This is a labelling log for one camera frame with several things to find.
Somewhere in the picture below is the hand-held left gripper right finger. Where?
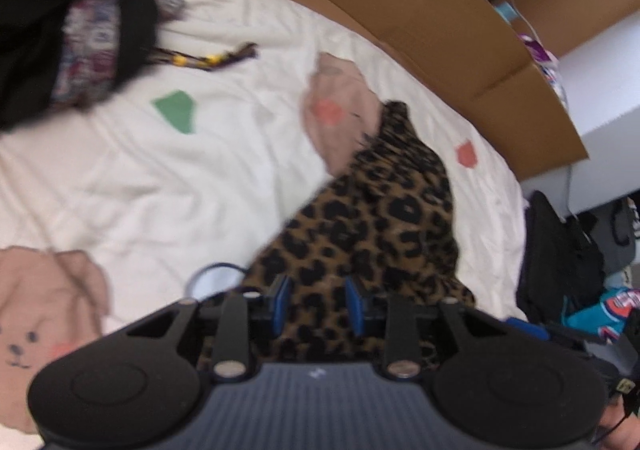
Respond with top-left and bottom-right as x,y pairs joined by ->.
344,276 -> 507,379

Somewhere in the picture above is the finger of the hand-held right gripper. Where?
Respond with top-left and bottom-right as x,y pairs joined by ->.
504,316 -> 554,342

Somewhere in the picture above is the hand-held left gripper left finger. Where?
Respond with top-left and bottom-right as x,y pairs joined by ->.
126,274 -> 295,379

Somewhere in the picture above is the leopard print skirt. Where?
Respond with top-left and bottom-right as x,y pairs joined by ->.
197,100 -> 476,373

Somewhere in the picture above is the teal and orange jersey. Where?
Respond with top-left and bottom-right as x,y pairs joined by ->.
564,287 -> 640,347

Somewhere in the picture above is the black bag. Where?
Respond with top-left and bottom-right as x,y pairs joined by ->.
515,190 -> 607,327

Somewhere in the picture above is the printed white bedsheet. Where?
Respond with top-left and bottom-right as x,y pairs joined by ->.
0,0 -> 531,450

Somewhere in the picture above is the white cabinet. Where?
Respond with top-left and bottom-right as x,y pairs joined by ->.
520,20 -> 640,221

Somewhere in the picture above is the purple and white plastic bag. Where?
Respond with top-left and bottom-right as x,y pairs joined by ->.
517,32 -> 570,106

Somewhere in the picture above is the brown cardboard sheet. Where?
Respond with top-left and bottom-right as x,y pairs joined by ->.
247,0 -> 590,181

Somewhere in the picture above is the bear print cloth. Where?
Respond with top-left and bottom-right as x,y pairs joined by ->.
52,0 -> 187,106

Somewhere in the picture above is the black garment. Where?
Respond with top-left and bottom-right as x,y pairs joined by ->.
0,0 -> 160,131

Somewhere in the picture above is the braided cord with yellow bead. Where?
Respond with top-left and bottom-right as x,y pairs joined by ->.
150,42 -> 259,72

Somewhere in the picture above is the white cable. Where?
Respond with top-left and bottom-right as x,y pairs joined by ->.
507,0 -> 543,46

